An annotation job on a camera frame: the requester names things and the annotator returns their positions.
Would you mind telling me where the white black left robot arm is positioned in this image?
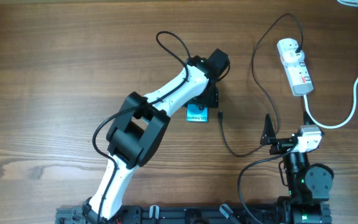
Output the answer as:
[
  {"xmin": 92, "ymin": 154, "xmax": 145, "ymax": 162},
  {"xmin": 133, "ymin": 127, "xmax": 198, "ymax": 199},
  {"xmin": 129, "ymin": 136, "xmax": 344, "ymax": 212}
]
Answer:
[{"xmin": 83, "ymin": 49, "xmax": 230, "ymax": 223}]

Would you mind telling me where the white power strip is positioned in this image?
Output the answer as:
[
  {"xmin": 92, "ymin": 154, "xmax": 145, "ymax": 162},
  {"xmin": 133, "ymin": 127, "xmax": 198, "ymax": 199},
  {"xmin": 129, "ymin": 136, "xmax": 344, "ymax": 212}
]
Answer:
[{"xmin": 277, "ymin": 38, "xmax": 314, "ymax": 96}]

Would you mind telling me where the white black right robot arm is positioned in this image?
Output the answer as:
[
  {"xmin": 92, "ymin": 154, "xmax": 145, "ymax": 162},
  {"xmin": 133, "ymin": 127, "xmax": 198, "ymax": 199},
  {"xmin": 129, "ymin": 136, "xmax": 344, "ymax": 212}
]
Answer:
[{"xmin": 260, "ymin": 114, "xmax": 334, "ymax": 224}]

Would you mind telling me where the black USB charger cable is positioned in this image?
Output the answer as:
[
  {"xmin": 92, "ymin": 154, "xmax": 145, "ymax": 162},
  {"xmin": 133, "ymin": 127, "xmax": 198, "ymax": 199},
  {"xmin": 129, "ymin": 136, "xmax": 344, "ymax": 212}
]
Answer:
[{"xmin": 218, "ymin": 12, "xmax": 305, "ymax": 157}]

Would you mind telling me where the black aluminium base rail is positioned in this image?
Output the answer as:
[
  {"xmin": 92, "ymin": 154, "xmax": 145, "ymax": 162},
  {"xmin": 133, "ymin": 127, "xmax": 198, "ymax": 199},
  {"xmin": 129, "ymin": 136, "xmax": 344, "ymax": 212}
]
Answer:
[{"xmin": 55, "ymin": 203, "xmax": 332, "ymax": 224}]

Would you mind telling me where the blue screen Galaxy smartphone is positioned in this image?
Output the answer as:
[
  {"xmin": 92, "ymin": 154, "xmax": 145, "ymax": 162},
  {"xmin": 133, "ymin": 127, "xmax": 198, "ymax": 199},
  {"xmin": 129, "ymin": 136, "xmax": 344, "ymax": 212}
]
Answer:
[{"xmin": 186, "ymin": 104, "xmax": 208, "ymax": 123}]

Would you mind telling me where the white power strip cord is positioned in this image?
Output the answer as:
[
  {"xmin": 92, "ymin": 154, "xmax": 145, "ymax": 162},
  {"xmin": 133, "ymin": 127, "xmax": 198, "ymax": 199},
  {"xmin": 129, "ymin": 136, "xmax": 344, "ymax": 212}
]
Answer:
[{"xmin": 302, "ymin": 2, "xmax": 358, "ymax": 130}]

